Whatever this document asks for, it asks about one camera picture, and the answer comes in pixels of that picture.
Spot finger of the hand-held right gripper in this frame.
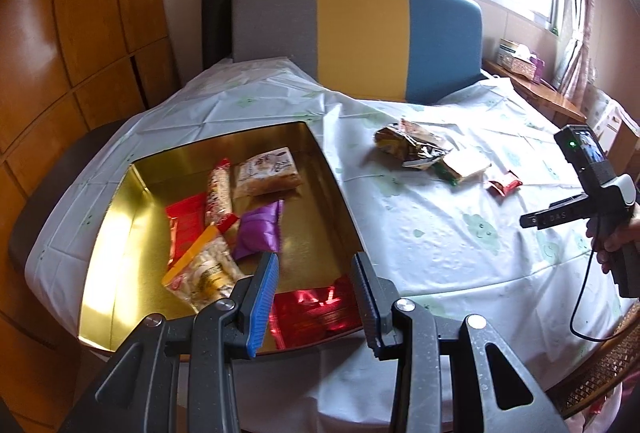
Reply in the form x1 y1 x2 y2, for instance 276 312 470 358
520 194 595 232

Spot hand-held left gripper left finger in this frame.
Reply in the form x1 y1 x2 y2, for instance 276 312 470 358
60 251 280 433

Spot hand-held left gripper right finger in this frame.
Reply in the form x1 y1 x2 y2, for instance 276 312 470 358
350 251 571 433

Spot red foil snack packet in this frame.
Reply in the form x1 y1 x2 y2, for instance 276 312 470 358
164 192 210 275
269 274 364 350

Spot small red candy packet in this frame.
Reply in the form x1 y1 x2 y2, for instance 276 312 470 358
486 170 524 198

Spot clear orange-edged snack packet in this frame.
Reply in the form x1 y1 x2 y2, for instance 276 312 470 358
160 222 247 315

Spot purple snack packet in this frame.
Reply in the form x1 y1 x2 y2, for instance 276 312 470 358
231 200 284 262

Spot gold tin box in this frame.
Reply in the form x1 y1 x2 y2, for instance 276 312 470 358
77 120 365 359

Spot green-edged cracker packet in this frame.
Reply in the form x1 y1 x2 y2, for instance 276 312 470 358
431 147 492 187

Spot rice cracker roll red ends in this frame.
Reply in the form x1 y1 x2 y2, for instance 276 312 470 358
204 157 240 234

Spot beige pastry packet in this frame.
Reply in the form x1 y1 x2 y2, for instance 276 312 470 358
231 147 304 200

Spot dark brown snack packet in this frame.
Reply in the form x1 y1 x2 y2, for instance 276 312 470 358
397 118 453 170

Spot silver foil snack packet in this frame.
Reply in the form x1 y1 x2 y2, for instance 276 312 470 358
374 124 416 161

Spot person's right hand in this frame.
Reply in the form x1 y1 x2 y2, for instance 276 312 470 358
585 206 640 275

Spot wooden side table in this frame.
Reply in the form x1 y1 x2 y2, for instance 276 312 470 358
481 58 587 124

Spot hanging floral curtain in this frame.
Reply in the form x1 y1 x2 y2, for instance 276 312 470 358
547 0 601 109

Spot tissue box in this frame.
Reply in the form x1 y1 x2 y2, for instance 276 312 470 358
497 39 543 81

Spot wicker chair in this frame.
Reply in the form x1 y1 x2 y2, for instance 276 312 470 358
550 313 640 419

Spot grey yellow blue chair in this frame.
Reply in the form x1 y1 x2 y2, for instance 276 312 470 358
232 0 483 105

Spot black rolled mat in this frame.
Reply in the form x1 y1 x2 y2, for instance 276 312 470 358
201 0 236 69

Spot wooden wardrobe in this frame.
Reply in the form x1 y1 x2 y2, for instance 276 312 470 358
0 0 181 433

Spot black cable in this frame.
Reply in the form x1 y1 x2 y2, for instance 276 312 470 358
570 250 621 344

